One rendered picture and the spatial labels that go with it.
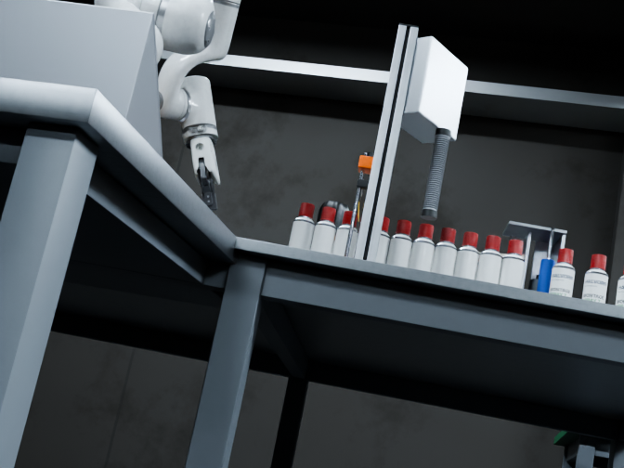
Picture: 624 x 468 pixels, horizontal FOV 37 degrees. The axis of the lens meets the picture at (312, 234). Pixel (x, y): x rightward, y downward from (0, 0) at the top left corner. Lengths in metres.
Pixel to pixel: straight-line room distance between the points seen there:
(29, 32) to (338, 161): 3.52
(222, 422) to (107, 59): 0.59
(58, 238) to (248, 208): 3.91
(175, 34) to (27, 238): 0.86
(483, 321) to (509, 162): 3.32
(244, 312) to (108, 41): 0.48
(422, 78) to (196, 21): 0.58
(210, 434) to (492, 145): 3.53
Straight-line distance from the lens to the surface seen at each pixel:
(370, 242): 2.03
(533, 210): 4.77
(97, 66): 1.44
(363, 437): 4.60
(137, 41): 1.44
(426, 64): 2.16
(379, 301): 1.55
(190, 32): 1.81
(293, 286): 1.56
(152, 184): 1.19
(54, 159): 1.04
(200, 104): 2.31
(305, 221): 2.20
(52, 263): 1.03
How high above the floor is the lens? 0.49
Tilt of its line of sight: 14 degrees up
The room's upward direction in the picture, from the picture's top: 12 degrees clockwise
